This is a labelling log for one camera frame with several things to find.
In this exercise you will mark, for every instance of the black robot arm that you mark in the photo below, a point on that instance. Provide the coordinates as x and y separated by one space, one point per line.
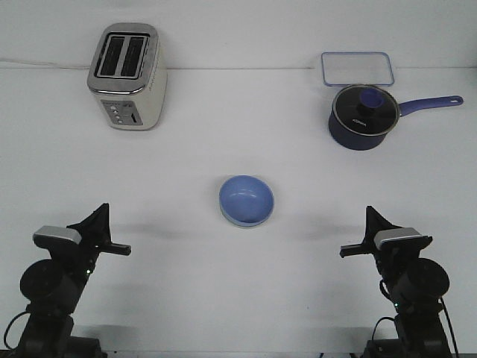
54 286
413 284

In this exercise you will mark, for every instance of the silver two-slot toaster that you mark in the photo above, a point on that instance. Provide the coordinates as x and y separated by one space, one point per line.
128 76

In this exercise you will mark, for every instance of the glass pot lid blue knob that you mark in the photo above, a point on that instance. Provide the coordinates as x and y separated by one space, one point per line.
365 110

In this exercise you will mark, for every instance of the blue saucepan with handle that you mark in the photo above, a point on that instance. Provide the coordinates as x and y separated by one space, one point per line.
360 142

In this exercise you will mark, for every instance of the blue bowl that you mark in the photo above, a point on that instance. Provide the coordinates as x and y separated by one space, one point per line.
245 196

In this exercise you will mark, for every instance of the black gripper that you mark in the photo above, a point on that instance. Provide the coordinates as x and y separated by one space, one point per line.
393 257
79 260

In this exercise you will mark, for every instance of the green bowl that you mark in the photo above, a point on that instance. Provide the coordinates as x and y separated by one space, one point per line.
249 222

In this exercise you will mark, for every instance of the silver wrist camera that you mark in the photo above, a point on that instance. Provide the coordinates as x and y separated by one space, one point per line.
47 234
385 237

